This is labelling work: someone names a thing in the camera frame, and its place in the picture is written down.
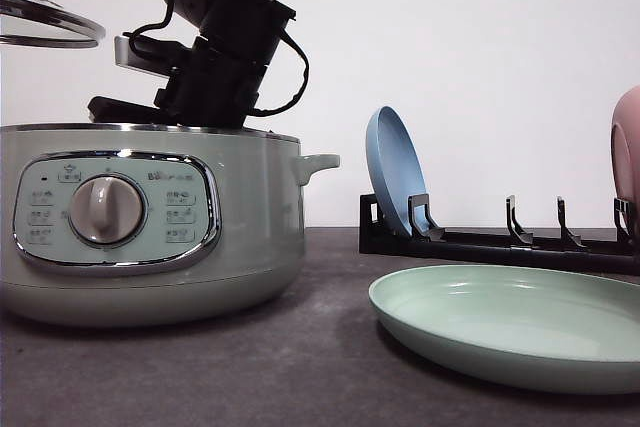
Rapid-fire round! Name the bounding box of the black dish rack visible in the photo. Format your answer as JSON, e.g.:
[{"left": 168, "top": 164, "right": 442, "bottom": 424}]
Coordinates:
[{"left": 359, "top": 193, "right": 635, "bottom": 275}]

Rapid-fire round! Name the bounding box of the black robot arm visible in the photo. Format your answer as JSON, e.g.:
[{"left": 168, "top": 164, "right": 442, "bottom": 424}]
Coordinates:
[{"left": 88, "top": 0, "right": 296, "bottom": 127}]

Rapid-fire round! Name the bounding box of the pink plate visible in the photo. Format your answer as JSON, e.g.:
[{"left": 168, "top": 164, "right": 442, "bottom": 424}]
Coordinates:
[{"left": 610, "top": 85, "right": 640, "bottom": 229}]

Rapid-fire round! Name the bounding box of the glass steamer lid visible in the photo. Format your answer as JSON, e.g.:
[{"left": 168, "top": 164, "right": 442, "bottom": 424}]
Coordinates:
[{"left": 0, "top": 0, "right": 106, "bottom": 49}]

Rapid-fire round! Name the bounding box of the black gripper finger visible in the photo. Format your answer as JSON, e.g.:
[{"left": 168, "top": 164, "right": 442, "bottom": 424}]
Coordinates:
[{"left": 87, "top": 96, "right": 180, "bottom": 125}]

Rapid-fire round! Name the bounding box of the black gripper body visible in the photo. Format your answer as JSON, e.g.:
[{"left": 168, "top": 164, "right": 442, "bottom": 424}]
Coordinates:
[{"left": 154, "top": 36, "right": 270, "bottom": 128}]

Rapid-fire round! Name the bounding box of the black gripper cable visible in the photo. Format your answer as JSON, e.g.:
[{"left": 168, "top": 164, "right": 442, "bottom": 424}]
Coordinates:
[{"left": 127, "top": 0, "right": 309, "bottom": 117}]

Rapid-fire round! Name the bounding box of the blue plate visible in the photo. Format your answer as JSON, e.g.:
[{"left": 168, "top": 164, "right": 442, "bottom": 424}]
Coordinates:
[{"left": 366, "top": 106, "right": 428, "bottom": 237}]

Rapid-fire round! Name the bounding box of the green plate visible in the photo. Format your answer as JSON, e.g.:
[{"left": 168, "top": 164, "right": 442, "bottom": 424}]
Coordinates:
[{"left": 368, "top": 264, "right": 640, "bottom": 395}]

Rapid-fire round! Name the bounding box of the green electric steamer pot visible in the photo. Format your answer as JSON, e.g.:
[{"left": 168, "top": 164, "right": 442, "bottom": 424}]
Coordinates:
[{"left": 2, "top": 123, "right": 340, "bottom": 326}]

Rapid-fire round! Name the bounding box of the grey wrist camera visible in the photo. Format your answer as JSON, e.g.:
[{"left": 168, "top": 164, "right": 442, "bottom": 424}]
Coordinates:
[{"left": 114, "top": 35, "right": 193, "bottom": 79}]

